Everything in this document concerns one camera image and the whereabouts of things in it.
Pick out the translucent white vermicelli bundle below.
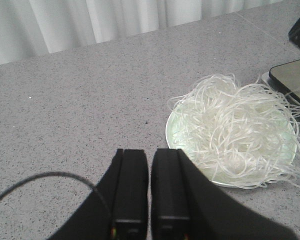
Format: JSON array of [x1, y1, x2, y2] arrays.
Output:
[[165, 73, 300, 189]]

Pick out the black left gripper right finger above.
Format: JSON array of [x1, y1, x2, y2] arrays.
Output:
[[151, 148, 297, 240]]

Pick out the white pleated curtain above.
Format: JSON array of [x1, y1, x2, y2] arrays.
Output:
[[0, 0, 300, 67]]

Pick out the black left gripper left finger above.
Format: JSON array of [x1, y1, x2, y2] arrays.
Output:
[[50, 149, 149, 240]]

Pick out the thin black cable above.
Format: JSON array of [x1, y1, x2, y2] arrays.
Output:
[[0, 171, 113, 216]]

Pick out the black and silver kitchen scale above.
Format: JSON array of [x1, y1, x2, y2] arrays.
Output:
[[261, 59, 300, 123]]

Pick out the light green round plate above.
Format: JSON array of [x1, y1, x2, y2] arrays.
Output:
[[165, 104, 298, 189]]

